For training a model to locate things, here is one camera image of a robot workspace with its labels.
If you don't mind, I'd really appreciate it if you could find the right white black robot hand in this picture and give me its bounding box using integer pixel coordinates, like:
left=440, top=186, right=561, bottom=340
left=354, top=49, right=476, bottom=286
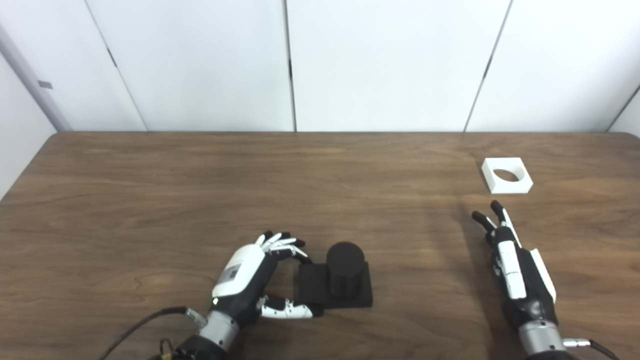
left=471, top=200, right=557, bottom=328

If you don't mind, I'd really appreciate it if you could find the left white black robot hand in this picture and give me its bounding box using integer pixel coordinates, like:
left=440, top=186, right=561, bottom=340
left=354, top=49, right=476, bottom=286
left=211, top=230, right=324, bottom=328

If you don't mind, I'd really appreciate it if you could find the white square piece with hole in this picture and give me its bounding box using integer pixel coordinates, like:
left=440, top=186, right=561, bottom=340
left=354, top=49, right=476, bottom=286
left=481, top=157, right=534, bottom=195

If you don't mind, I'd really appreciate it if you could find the black peg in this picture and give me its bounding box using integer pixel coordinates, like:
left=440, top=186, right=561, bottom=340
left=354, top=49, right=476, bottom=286
left=298, top=242, right=374, bottom=309

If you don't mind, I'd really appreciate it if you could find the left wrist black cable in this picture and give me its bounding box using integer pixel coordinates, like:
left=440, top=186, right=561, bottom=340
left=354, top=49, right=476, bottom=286
left=97, top=306, right=208, bottom=360

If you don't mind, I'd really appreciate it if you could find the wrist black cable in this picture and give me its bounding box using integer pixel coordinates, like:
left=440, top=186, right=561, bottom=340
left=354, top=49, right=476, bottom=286
left=97, top=306, right=208, bottom=360
left=562, top=338, right=621, bottom=360

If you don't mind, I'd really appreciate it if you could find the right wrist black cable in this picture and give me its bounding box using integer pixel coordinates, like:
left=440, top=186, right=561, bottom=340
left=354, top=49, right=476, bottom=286
left=562, top=338, right=621, bottom=360

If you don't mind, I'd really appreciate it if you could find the gray partition post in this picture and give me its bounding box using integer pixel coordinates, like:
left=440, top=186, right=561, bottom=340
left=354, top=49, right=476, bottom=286
left=0, top=22, right=74, bottom=133

